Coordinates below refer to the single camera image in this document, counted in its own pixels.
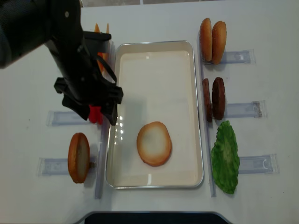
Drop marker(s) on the thick dark meat patty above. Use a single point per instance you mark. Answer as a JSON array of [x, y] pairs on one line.
[[218, 98]]

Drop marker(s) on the red tomato slice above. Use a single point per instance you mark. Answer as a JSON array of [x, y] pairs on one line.
[[99, 116], [93, 114]]

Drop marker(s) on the clear bun holder rail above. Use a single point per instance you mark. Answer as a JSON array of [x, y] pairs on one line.
[[233, 57], [52, 166]]

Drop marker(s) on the clear patty holder rail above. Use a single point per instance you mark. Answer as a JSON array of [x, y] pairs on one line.
[[254, 109]]

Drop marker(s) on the top bun right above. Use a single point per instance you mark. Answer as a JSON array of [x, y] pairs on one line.
[[219, 36]]

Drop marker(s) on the clear long strip left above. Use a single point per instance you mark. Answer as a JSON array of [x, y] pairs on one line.
[[100, 178]]

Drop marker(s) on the thin brown meat patty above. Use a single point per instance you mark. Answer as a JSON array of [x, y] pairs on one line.
[[207, 101]]

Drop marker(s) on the white rectangular metal tray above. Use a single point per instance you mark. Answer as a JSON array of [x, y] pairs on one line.
[[158, 80]]

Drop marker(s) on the red tomato slice left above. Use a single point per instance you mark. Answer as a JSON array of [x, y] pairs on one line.
[[93, 114]]

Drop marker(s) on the clear bun holder rail left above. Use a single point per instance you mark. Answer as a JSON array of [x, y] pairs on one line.
[[52, 166]]

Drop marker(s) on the clear lettuce holder rail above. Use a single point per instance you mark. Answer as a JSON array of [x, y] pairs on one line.
[[264, 164]]

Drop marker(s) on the clear long strip right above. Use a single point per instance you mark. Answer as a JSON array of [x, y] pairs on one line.
[[206, 128]]

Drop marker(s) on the clear top bun holder rail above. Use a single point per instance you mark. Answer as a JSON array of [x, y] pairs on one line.
[[233, 57]]

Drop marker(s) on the bun slice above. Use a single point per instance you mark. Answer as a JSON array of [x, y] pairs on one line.
[[154, 144], [78, 157]]

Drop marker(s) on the red tomato slice right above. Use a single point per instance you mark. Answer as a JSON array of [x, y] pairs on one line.
[[99, 116]]

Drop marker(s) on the dark robot base bottom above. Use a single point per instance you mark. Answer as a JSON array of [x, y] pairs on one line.
[[150, 217]]

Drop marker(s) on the clear long strip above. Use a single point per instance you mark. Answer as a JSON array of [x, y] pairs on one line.
[[100, 178], [206, 128]]

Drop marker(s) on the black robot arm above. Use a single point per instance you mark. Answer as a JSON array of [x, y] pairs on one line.
[[27, 24]]

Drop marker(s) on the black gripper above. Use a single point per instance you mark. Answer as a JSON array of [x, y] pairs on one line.
[[89, 78]]

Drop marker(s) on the clear tomato holder rail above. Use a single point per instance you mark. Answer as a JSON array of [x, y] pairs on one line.
[[69, 118]]

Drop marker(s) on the top bun left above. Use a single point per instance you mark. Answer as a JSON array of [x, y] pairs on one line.
[[205, 38]]

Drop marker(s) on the green lettuce leaf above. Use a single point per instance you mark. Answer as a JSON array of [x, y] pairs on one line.
[[225, 159]]

